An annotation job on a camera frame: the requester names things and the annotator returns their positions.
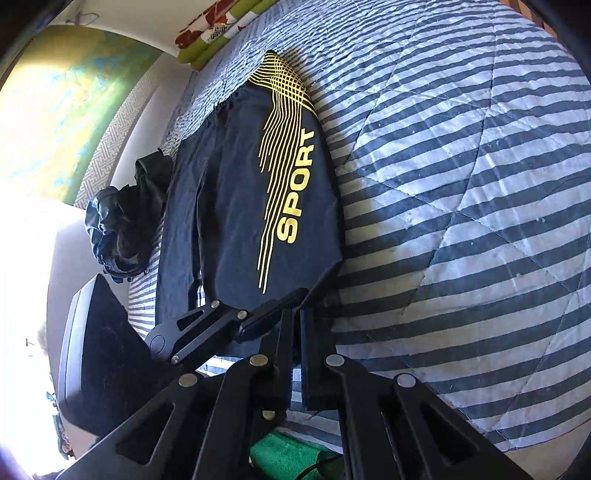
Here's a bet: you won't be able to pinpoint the blue denim garment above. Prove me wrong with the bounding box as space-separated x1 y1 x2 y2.
85 185 160 283

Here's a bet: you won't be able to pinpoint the green cloth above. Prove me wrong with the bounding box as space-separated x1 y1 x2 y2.
249 433 343 480

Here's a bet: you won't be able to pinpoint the landscape wall poster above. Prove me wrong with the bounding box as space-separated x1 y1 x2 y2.
0 25 163 208

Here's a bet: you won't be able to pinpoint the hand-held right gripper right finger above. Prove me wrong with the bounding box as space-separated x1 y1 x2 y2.
300 309 532 480

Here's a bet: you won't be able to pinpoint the blue striped bed quilt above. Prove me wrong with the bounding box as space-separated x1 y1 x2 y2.
127 0 591 457

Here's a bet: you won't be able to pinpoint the dark grey garment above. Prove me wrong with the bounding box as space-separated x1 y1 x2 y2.
134 148 175 204

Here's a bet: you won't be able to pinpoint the wall hook with wire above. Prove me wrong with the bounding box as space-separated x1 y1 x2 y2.
64 10 99 27

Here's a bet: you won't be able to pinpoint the black floor cable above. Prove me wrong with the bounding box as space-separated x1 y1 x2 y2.
295 453 343 480

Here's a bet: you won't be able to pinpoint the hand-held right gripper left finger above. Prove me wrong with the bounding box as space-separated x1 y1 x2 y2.
60 309 296 480

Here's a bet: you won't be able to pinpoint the red floral folded blanket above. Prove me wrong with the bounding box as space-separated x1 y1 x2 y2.
174 0 234 48

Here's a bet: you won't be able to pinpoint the plain green folded blanket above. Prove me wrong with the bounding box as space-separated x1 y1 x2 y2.
189 32 241 72

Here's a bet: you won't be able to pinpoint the black pants with yellow print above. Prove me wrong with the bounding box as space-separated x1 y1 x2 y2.
154 50 345 358

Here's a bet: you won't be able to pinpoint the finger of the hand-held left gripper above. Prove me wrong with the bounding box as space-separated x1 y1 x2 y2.
144 288 324 365

